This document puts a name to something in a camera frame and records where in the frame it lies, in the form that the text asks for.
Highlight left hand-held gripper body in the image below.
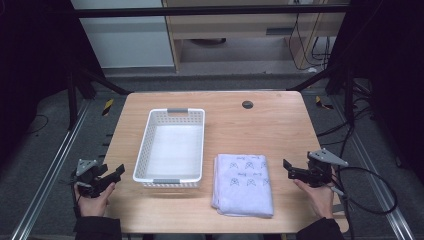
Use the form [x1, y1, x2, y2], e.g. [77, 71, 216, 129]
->
[71, 158, 111, 199]

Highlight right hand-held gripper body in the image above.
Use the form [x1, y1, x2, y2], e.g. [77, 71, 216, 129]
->
[300, 148, 350, 189]

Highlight light purple towel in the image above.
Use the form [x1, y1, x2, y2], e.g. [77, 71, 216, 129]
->
[210, 153, 275, 220]

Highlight white plastic basket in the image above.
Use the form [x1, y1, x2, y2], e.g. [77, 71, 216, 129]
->
[132, 107, 206, 190]

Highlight person's left hand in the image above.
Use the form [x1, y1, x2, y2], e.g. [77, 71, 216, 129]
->
[73, 181, 116, 218]

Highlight person's right hand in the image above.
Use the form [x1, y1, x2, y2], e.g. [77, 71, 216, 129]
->
[293, 168, 337, 220]

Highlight yellow black floor tape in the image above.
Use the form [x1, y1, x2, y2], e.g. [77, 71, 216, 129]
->
[314, 95, 335, 111]
[101, 98, 115, 117]

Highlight white cabinet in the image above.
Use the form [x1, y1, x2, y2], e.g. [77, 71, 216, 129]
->
[70, 0, 176, 70]

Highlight light wooden desk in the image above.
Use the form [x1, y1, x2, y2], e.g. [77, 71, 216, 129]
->
[161, 0, 352, 73]

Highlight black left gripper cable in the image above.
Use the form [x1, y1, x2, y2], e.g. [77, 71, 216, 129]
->
[71, 186, 83, 218]

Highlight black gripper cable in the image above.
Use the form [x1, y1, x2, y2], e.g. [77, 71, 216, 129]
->
[331, 165, 399, 240]
[71, 186, 83, 218]

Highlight aluminium floor rail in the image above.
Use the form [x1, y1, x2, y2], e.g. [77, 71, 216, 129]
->
[11, 99, 92, 240]
[329, 95, 416, 240]

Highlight black floor cables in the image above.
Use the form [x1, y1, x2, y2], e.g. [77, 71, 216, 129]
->
[315, 83, 378, 148]

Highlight thin black floor cable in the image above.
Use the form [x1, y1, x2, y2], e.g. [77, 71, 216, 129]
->
[25, 113, 50, 136]

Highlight black vertical frame post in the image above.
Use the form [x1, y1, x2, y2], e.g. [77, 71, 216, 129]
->
[66, 69, 80, 131]
[342, 65, 356, 127]

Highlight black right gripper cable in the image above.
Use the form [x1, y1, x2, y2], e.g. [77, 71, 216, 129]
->
[331, 165, 399, 240]

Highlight black diagonal frame strut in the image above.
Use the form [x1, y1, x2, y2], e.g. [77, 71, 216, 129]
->
[71, 61, 133, 98]
[287, 64, 345, 93]

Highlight black hanging desk cables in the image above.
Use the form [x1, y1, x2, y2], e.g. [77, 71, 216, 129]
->
[287, 12, 333, 73]

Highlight black horizontal frame bar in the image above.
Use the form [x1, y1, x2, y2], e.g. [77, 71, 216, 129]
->
[71, 4, 352, 20]

